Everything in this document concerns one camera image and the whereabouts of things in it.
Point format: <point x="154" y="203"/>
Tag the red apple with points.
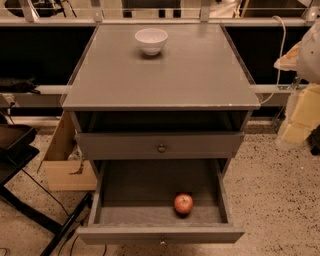
<point x="183" y="203"/>

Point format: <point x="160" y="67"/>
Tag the metal railing beam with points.
<point x="49" y="97"/>

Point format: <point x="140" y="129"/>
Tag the open grey middle drawer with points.
<point x="134" y="203"/>

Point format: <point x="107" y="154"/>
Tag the cardboard box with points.
<point x="65" y="169"/>

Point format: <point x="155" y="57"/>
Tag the white ceramic bowl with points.
<point x="151" y="40"/>

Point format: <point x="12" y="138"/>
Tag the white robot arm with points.
<point x="304" y="58"/>

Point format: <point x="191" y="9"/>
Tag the grey wooden drawer cabinet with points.
<point x="195" y="84"/>

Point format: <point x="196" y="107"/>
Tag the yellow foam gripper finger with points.
<point x="302" y="116"/>

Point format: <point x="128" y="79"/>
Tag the closed grey upper drawer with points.
<point x="176" y="145"/>

